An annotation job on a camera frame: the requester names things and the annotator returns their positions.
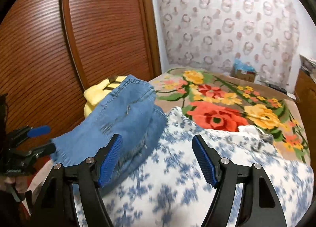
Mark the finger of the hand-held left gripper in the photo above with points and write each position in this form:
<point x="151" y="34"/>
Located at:
<point x="39" y="130"/>
<point x="44" y="148"/>

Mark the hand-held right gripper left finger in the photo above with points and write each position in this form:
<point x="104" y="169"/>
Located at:
<point x="111" y="160"/>

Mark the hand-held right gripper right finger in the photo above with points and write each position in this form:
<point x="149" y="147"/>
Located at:
<point x="205" y="160"/>

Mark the blue denim pants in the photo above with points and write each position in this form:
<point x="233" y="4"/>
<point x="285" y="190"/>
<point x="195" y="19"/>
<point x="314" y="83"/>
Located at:
<point x="128" y="118"/>

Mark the person's left hand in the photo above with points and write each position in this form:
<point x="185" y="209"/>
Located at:
<point x="21" y="182"/>

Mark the floral blanket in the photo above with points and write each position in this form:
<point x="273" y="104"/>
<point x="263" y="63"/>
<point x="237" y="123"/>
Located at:
<point x="222" y="98"/>

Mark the yellow plush toy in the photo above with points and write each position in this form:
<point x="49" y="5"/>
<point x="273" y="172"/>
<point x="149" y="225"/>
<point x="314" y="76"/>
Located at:
<point x="93" y="96"/>

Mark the cardboard box with blue bag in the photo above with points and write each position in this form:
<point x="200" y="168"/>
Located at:
<point x="244" y="76"/>

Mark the wooden louvered wardrobe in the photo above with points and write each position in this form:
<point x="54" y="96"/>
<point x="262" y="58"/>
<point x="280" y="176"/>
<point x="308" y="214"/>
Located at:
<point x="98" y="32"/>

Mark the wooden cabinet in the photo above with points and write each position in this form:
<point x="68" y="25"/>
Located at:
<point x="306" y="98"/>

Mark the stack of newspapers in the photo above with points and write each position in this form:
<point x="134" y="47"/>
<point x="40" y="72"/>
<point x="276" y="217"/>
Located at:
<point x="308" y="66"/>

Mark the circle patterned wall cloth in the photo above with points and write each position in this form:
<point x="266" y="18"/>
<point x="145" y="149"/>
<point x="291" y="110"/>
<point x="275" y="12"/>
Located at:
<point x="222" y="24"/>

